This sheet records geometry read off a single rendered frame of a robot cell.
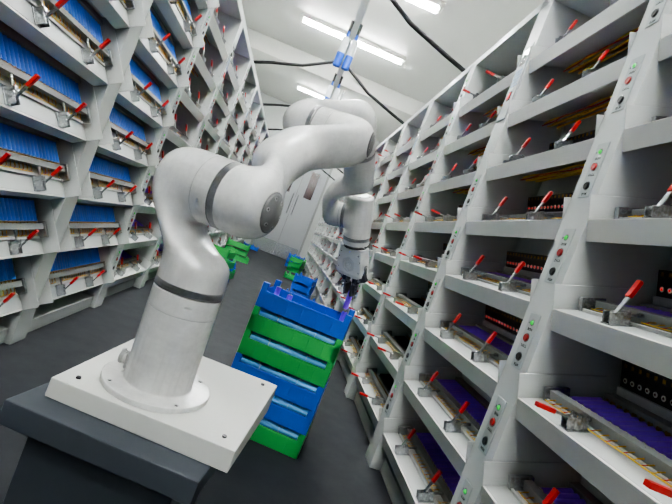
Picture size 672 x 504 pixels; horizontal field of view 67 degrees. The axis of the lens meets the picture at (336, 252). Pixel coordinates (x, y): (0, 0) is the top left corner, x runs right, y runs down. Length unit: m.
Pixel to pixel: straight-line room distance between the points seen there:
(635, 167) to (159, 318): 0.96
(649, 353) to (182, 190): 0.76
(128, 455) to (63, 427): 0.11
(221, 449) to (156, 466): 0.10
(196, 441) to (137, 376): 0.15
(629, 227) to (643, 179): 0.20
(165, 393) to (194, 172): 0.37
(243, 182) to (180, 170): 0.12
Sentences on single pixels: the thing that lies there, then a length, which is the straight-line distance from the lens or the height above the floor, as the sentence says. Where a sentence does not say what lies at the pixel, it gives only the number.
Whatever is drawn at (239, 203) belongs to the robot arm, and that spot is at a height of 0.68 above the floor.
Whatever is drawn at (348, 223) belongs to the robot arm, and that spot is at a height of 0.75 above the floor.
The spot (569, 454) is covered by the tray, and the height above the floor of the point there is 0.49.
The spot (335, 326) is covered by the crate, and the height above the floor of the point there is 0.43.
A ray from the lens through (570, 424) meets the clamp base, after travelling 0.99.
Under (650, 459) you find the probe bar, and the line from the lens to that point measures 0.91.
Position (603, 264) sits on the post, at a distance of 1.16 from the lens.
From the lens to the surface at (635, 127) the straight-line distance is 1.17.
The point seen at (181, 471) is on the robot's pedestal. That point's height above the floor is 0.28.
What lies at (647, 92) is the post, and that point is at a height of 1.19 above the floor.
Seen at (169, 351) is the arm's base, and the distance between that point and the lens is 0.90.
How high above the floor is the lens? 0.68
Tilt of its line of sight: 1 degrees down
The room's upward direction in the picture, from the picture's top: 21 degrees clockwise
